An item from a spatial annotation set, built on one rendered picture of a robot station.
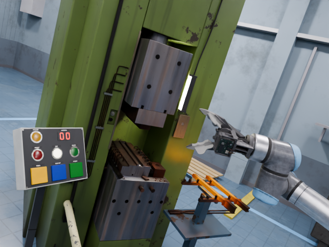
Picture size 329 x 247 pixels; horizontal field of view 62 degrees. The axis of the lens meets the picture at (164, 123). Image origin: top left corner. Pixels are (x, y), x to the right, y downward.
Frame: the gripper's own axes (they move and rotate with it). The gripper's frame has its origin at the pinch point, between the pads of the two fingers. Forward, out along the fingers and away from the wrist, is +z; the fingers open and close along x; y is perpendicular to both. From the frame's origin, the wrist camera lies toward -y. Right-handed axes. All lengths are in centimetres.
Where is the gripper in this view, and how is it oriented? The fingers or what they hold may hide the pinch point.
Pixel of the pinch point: (192, 127)
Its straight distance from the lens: 93.6
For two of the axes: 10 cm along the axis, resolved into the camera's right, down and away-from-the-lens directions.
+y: -0.7, 4.3, -9.0
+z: -9.6, -2.6, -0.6
